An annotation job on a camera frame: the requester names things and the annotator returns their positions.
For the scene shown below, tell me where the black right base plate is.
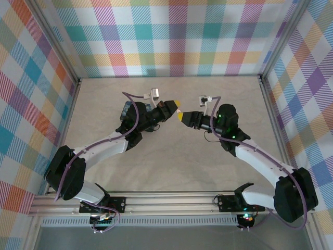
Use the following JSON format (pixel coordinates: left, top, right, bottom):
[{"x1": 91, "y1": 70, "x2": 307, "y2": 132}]
[{"x1": 217, "y1": 194, "x2": 266, "y2": 213}]

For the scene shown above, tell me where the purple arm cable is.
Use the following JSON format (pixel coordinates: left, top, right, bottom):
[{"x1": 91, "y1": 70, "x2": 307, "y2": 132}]
[
  {"x1": 54, "y1": 91, "x2": 146, "y2": 233},
  {"x1": 211, "y1": 96, "x2": 308, "y2": 231}
]

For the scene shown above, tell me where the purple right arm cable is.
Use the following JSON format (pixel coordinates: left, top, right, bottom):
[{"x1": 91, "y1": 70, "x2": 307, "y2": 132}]
[{"x1": 211, "y1": 96, "x2": 308, "y2": 231}]

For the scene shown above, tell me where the grey metal shelf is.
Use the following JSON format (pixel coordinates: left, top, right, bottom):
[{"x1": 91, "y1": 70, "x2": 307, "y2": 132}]
[{"x1": 32, "y1": 223, "x2": 314, "y2": 250}]

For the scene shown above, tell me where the starry night print box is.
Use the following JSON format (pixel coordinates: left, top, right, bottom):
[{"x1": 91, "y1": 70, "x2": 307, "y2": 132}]
[{"x1": 120, "y1": 101, "x2": 152, "y2": 120}]

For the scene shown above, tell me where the aluminium frame post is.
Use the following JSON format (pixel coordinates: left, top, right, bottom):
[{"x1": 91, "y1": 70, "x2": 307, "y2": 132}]
[
  {"x1": 30, "y1": 0, "x2": 82, "y2": 84},
  {"x1": 259, "y1": 0, "x2": 312, "y2": 80}
]

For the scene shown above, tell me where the right controller board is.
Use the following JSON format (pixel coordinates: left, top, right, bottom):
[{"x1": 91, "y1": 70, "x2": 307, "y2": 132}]
[{"x1": 238, "y1": 212, "x2": 257, "y2": 228}]

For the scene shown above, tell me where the aluminium table side rail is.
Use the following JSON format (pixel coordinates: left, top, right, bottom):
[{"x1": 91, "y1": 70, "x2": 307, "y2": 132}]
[
  {"x1": 44, "y1": 78, "x2": 83, "y2": 196},
  {"x1": 259, "y1": 75, "x2": 298, "y2": 169}
]

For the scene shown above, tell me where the left controller board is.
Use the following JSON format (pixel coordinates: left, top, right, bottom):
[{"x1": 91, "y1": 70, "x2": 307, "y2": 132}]
[{"x1": 89, "y1": 214, "x2": 116, "y2": 230}]

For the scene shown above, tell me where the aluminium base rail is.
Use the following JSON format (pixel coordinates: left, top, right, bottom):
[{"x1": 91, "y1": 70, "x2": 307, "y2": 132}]
[{"x1": 28, "y1": 191, "x2": 317, "y2": 217}]

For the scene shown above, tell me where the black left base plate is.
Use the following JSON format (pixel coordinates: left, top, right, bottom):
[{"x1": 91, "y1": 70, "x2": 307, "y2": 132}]
[{"x1": 79, "y1": 196, "x2": 127, "y2": 215}]

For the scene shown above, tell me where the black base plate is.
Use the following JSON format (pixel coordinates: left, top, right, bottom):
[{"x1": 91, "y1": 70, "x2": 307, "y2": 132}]
[
  {"x1": 217, "y1": 194, "x2": 266, "y2": 213},
  {"x1": 79, "y1": 196, "x2": 127, "y2": 215}
]

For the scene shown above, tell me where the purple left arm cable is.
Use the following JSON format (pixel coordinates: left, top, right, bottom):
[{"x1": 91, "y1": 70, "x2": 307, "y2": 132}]
[{"x1": 54, "y1": 91, "x2": 146, "y2": 233}]

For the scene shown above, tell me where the grey slotted cable duct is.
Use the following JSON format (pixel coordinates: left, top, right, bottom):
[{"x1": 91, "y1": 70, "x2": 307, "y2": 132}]
[{"x1": 41, "y1": 215, "x2": 239, "y2": 227}]

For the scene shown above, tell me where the controller board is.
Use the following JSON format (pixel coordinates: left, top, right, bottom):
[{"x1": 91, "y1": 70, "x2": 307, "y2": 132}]
[
  {"x1": 89, "y1": 214, "x2": 116, "y2": 230},
  {"x1": 238, "y1": 212, "x2": 257, "y2": 228}
]

